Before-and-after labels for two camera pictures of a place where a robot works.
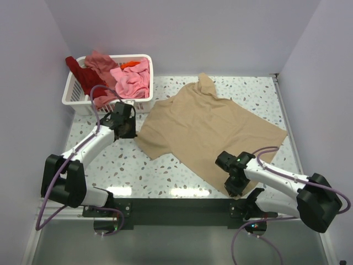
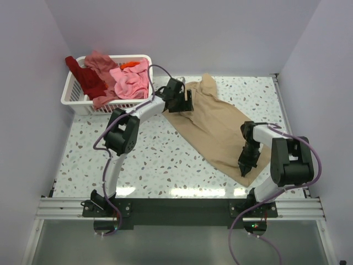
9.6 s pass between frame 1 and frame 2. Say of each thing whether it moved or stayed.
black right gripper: moved
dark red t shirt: stayed
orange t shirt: stayed
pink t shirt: stayed
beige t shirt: moved
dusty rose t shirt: stayed
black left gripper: moved
